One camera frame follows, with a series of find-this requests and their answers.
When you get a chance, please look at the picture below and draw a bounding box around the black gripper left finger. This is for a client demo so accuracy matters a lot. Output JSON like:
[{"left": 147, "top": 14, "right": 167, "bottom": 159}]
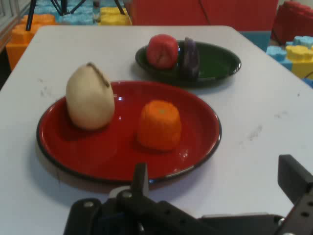
[{"left": 64, "top": 163, "right": 221, "bottom": 235}]

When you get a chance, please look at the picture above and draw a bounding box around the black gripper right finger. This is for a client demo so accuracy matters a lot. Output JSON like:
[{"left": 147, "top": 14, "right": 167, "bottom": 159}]
[{"left": 275, "top": 154, "right": 313, "bottom": 235}]

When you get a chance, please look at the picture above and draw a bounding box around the purple toy eggplant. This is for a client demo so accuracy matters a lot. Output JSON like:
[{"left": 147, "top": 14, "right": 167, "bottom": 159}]
[{"left": 179, "top": 37, "right": 200, "bottom": 78}]

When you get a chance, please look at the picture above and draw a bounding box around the red enamel plate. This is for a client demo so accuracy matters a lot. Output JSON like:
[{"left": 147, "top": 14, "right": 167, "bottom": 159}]
[{"left": 36, "top": 80, "right": 223, "bottom": 184}]

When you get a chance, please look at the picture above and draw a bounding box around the orange toy fruit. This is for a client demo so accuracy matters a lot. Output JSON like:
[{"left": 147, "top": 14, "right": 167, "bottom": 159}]
[{"left": 136, "top": 99, "right": 182, "bottom": 151}]

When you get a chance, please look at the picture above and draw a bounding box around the beige toy pear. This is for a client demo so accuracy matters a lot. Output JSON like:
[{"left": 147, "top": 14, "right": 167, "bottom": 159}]
[{"left": 66, "top": 62, "right": 115, "bottom": 130}]

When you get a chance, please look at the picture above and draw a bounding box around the large yellow foam block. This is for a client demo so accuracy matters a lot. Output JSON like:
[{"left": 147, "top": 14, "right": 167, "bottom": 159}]
[
  {"left": 99, "top": 6, "right": 133, "bottom": 26},
  {"left": 285, "top": 45, "right": 313, "bottom": 80}
]

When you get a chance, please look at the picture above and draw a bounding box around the light blue foam block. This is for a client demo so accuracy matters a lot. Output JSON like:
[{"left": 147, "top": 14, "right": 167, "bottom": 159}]
[
  {"left": 266, "top": 45, "right": 293, "bottom": 71},
  {"left": 286, "top": 36, "right": 313, "bottom": 48}
]

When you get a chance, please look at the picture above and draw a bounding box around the red toy apple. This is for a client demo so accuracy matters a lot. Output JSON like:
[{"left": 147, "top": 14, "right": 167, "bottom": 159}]
[{"left": 146, "top": 34, "right": 179, "bottom": 69}]

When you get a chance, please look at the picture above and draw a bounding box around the green enamel plate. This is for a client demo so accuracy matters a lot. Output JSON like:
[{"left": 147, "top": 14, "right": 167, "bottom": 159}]
[{"left": 135, "top": 40, "right": 242, "bottom": 88}]

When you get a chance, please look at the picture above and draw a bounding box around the teal foam block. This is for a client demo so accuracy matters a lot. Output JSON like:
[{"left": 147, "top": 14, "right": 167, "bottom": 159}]
[{"left": 238, "top": 31, "right": 272, "bottom": 52}]

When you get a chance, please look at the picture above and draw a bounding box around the large red foam block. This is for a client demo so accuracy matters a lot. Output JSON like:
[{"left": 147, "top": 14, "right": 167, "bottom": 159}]
[
  {"left": 132, "top": 0, "right": 279, "bottom": 32},
  {"left": 271, "top": 1, "right": 313, "bottom": 45}
]

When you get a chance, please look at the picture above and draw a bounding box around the translucent blue foam block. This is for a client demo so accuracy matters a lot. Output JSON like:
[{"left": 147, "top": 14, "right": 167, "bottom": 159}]
[{"left": 33, "top": 0, "right": 98, "bottom": 25}]

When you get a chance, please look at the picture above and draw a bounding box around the large orange foam block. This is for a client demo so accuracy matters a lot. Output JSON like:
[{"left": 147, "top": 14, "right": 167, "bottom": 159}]
[{"left": 6, "top": 14, "right": 58, "bottom": 71}]

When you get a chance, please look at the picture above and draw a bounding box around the black tripod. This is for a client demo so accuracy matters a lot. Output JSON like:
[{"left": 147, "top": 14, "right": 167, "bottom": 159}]
[{"left": 25, "top": 0, "right": 127, "bottom": 31}]

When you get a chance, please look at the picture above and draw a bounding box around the aluminium wall rail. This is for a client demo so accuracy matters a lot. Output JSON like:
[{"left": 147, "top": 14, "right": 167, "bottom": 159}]
[{"left": 0, "top": 0, "right": 32, "bottom": 53}]

